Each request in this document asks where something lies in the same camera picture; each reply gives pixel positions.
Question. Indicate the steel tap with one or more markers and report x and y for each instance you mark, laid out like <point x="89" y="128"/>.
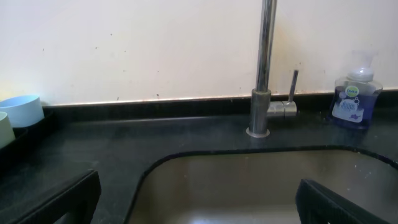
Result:
<point x="259" y="112"/>

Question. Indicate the steel sink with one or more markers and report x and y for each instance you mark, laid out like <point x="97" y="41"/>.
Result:
<point x="233" y="183"/>

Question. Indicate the green cup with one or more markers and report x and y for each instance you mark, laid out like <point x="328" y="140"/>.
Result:
<point x="5" y="130"/>

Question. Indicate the blue soap bottle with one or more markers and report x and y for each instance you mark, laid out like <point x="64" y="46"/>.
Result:
<point x="354" y="105"/>

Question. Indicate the black tray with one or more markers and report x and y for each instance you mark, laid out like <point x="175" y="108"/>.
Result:
<point x="31" y="137"/>

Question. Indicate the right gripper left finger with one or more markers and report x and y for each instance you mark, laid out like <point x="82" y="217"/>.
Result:
<point x="74" y="199"/>

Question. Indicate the blue cup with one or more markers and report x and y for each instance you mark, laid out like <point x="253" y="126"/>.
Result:
<point x="23" y="112"/>

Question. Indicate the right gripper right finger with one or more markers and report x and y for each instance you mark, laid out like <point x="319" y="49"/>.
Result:
<point x="323" y="205"/>

